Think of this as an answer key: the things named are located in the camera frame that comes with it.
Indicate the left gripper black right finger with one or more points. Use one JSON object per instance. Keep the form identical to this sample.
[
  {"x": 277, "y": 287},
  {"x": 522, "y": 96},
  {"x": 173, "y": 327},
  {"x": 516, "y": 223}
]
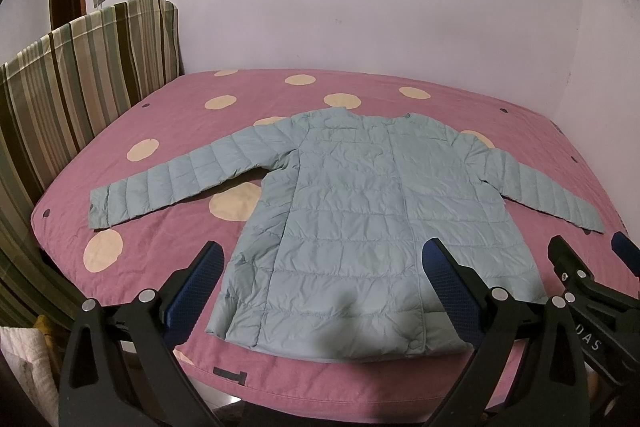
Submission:
[{"x": 527, "y": 367}]

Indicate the light blue puffer jacket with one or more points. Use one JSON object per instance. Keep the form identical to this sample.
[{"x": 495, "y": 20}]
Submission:
[{"x": 328, "y": 267}]

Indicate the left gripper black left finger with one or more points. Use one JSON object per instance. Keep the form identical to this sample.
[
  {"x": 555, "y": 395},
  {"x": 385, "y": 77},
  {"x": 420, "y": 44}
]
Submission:
[{"x": 120, "y": 368}]

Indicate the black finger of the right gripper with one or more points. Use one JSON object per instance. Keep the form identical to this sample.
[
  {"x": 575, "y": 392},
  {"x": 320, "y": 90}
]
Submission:
[
  {"x": 627, "y": 251},
  {"x": 606, "y": 320}
]

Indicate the pink polka dot bedsheet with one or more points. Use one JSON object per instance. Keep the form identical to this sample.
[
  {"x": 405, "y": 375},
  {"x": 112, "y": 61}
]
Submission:
[{"x": 113, "y": 265}]

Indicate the white quilted blanket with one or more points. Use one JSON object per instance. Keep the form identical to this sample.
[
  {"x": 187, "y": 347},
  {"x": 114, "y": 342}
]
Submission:
[{"x": 27, "y": 354}]

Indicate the striped fabric headboard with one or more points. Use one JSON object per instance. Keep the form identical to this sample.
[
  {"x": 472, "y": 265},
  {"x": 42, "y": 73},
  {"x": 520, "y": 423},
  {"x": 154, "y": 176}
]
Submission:
[{"x": 57, "y": 95}]

